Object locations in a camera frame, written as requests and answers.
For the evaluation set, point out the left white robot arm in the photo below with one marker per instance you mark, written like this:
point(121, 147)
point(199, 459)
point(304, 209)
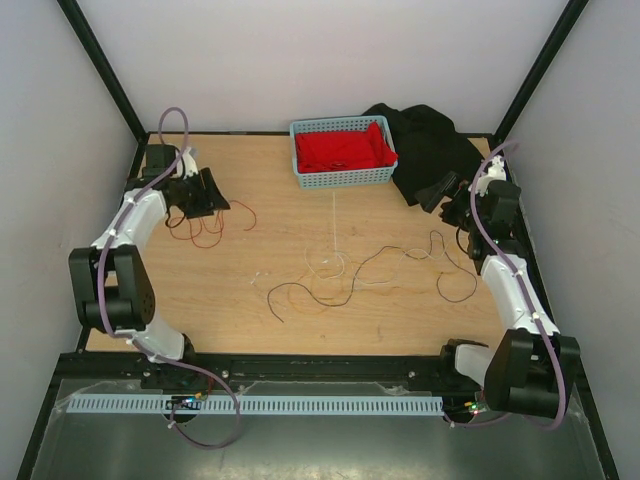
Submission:
point(112, 290)

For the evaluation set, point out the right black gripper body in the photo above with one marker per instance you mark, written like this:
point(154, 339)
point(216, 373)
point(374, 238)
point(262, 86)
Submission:
point(456, 213)

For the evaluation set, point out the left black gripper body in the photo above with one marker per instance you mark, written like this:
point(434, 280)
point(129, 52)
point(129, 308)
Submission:
point(196, 194)

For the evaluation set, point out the white zip tie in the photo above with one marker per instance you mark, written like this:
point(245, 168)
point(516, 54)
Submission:
point(334, 242)

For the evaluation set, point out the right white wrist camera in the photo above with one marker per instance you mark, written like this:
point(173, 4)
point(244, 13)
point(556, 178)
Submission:
point(494, 172)

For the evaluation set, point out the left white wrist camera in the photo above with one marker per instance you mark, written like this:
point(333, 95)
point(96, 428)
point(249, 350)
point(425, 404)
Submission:
point(187, 166)

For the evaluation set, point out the black metal frame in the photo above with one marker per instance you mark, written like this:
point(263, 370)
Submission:
point(316, 369)

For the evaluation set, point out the black folded cloth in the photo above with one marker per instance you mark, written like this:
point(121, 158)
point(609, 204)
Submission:
point(428, 148)

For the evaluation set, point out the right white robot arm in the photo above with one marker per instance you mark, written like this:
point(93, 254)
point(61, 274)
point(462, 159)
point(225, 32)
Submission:
point(531, 372)

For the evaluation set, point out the light blue slotted cable duct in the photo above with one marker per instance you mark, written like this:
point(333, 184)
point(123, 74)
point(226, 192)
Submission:
point(259, 405)

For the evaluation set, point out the light blue perforated basket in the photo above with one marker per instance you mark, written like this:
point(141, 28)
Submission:
point(347, 178)

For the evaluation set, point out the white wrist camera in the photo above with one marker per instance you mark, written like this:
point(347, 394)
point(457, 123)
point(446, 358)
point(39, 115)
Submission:
point(187, 166)
point(494, 172)

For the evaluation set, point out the red cloth in basket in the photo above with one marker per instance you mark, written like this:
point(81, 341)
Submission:
point(343, 150)

